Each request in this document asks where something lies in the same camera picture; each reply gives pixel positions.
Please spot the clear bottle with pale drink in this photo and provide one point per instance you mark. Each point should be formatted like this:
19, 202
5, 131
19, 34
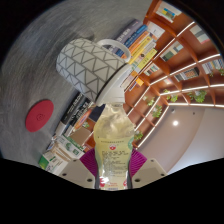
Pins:
113, 143

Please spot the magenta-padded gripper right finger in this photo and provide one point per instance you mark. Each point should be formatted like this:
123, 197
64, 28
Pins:
148, 171

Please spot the stack of colourful books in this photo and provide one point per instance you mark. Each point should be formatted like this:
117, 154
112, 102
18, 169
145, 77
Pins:
140, 43

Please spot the stack of dark books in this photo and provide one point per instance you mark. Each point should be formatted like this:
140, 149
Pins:
75, 113

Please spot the brown chair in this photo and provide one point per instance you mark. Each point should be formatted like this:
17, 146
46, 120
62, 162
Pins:
80, 136

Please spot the recessed ceiling lights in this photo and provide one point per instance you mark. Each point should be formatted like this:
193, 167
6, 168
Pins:
175, 122

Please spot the tall green and white carton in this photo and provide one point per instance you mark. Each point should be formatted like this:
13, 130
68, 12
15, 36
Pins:
70, 146

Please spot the wooden shelf unit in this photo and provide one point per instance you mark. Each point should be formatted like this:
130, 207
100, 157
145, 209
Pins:
186, 66

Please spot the flat round red coaster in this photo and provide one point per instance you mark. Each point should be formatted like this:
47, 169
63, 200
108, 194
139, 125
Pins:
39, 115

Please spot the white mug with grey triangles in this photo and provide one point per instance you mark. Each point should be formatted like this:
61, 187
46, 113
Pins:
86, 66

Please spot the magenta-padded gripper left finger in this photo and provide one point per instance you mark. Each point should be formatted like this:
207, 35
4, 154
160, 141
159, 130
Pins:
76, 173

